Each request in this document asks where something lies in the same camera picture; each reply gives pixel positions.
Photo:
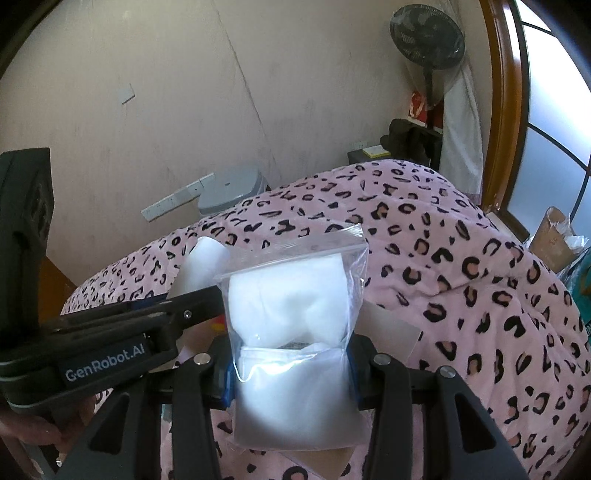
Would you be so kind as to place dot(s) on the pink leopard print blanket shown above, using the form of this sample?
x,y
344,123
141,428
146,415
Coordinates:
x,y
484,304

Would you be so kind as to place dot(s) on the red snack bag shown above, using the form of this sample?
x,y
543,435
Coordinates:
x,y
419,109

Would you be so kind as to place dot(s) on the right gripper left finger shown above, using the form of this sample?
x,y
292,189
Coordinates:
x,y
122,440

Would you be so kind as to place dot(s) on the wooden window frame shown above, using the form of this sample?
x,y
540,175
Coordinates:
x,y
510,110

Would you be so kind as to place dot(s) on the brown cardboard box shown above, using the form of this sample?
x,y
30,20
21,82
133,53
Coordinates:
x,y
555,242

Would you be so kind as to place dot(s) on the red happy meal box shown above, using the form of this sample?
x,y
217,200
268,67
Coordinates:
x,y
218,325

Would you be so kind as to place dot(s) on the black standing fan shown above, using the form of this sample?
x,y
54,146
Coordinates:
x,y
433,45

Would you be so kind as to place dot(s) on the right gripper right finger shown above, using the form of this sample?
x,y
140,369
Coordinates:
x,y
460,439

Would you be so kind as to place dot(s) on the clear bag white cotton pads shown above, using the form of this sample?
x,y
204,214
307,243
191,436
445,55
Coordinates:
x,y
291,309

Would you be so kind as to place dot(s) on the black bedside table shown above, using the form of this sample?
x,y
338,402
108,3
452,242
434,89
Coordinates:
x,y
407,141

